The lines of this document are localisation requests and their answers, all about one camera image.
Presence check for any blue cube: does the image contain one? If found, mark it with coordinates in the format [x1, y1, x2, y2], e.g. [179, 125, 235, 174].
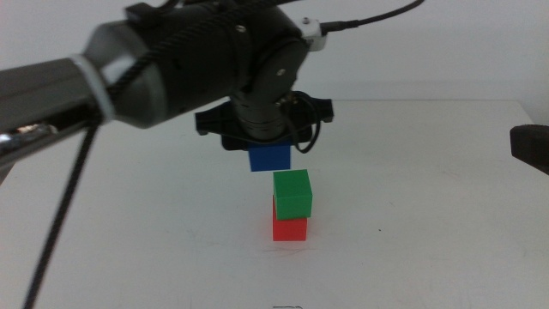
[247, 142, 293, 173]

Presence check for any green cube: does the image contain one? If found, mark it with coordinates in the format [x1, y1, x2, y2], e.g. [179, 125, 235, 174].
[273, 168, 314, 221]

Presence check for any red cube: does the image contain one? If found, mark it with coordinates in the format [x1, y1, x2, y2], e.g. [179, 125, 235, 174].
[272, 196, 309, 242]

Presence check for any left gripper looped black cable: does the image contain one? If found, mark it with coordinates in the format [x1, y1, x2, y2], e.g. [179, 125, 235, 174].
[281, 94, 322, 155]

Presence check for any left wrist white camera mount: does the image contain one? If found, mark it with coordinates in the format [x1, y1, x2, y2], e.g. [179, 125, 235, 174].
[299, 16, 329, 52]

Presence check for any left wrist camera black cable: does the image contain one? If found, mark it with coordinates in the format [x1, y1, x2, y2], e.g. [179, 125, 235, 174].
[320, 0, 425, 35]

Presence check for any left arm braided black cable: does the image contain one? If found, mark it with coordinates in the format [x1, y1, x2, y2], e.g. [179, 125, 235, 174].
[21, 0, 280, 309]

